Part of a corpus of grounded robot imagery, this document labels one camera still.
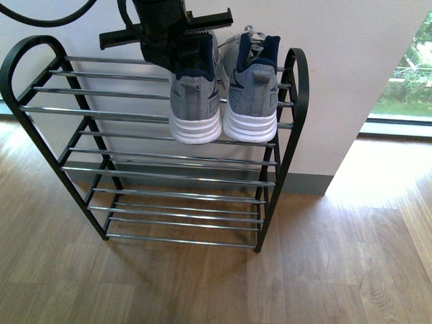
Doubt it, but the grey sneaker white sole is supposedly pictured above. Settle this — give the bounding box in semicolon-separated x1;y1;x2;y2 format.
169;30;222;145
219;26;280;143

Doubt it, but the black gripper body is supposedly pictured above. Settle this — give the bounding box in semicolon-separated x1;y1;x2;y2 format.
99;1;233;72

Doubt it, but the black metal shoe rack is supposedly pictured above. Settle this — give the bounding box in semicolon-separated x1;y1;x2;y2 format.
1;35;310;252

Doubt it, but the black cable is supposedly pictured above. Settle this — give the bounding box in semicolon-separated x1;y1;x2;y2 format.
0;0;97;28

